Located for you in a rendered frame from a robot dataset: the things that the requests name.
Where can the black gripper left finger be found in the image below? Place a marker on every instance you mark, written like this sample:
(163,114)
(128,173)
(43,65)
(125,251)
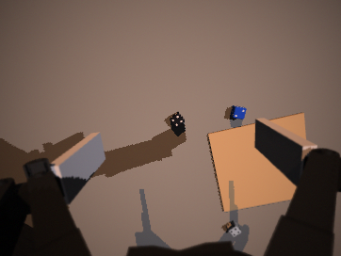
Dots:
(54,230)

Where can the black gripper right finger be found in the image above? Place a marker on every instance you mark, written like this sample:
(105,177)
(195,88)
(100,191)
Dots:
(307,227)

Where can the orange flat mat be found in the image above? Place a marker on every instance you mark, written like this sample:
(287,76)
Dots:
(246,178)

